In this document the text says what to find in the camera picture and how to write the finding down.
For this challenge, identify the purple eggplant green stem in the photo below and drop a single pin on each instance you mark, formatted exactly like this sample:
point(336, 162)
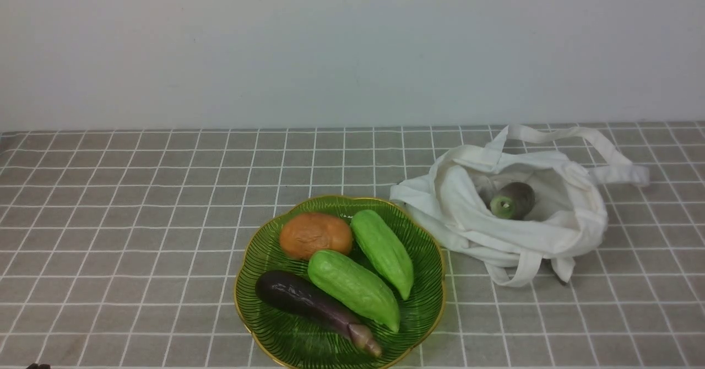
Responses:
point(513, 201)

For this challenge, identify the white cloth tote bag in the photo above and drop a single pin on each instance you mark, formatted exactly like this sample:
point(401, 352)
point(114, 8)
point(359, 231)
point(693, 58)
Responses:
point(568, 219)

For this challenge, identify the green bitter gourd right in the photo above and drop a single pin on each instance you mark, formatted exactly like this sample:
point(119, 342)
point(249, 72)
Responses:
point(384, 250)

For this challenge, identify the green bitter gourd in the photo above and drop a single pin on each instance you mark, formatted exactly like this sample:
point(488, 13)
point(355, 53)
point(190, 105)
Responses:
point(384, 250)
point(358, 288)

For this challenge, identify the brown potato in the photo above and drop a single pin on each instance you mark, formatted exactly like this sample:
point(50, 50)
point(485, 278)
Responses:
point(307, 233)

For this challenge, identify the green bitter gourd front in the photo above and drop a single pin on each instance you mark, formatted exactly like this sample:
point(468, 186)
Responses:
point(358, 288)

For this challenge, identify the dark purple eggplant front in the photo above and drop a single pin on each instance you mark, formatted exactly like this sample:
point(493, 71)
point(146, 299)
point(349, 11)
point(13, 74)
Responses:
point(296, 295)

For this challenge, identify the green glass plate gold rim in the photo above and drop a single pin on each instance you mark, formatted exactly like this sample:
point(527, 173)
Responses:
point(295, 342)

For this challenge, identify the grey checkered tablecloth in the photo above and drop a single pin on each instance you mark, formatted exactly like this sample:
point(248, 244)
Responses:
point(121, 248)

